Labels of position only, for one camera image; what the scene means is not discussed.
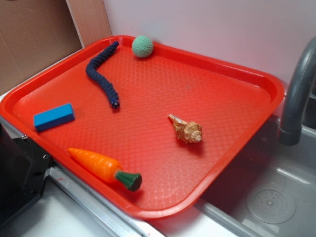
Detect tan spiral seashell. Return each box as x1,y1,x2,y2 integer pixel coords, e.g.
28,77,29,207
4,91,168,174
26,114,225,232
168,114,202,143

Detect red plastic tray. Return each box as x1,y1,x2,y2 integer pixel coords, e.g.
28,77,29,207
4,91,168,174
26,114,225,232
0,36,284,220

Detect orange toy carrot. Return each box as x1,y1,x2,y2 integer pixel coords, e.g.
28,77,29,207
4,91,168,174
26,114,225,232
67,148,142,192

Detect green crocheted ball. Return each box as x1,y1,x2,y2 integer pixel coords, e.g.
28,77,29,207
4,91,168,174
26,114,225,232
132,36,154,58

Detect blue rectangular block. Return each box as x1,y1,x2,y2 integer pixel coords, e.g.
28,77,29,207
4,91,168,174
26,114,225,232
34,103,75,132

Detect grey toy faucet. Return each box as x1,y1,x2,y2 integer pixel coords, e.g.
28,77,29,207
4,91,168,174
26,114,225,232
277,38,316,146

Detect grey toy sink basin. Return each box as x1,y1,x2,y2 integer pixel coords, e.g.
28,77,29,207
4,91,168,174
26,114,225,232
197,117,316,237

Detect brown cardboard panel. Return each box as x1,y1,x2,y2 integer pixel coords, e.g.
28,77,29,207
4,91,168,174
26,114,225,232
0,0,112,94

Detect dark blue braided rope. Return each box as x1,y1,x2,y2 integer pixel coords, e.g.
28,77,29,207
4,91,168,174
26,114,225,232
85,40,121,110

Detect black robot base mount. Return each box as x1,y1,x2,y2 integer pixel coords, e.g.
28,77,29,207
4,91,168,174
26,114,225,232
0,125,51,228

